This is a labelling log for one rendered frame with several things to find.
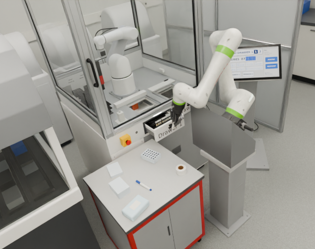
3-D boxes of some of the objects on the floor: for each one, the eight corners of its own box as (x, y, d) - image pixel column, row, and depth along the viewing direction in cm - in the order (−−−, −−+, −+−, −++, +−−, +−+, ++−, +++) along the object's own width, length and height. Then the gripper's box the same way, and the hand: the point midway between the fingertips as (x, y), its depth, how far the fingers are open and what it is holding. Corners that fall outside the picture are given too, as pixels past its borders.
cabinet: (209, 165, 290) (207, 101, 246) (130, 222, 244) (111, 155, 200) (156, 130, 357) (147, 75, 313) (86, 170, 311) (64, 111, 266)
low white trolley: (207, 241, 219) (204, 174, 177) (146, 295, 191) (125, 232, 149) (163, 200, 260) (152, 138, 217) (107, 240, 232) (82, 178, 190)
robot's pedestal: (251, 216, 232) (258, 149, 190) (228, 237, 219) (230, 170, 177) (224, 196, 253) (225, 132, 211) (202, 215, 240) (198, 150, 198)
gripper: (167, 103, 186) (164, 124, 204) (180, 114, 180) (175, 136, 198) (175, 98, 189) (171, 120, 207) (188, 109, 183) (182, 131, 201)
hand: (174, 125), depth 200 cm, fingers closed, pressing on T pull
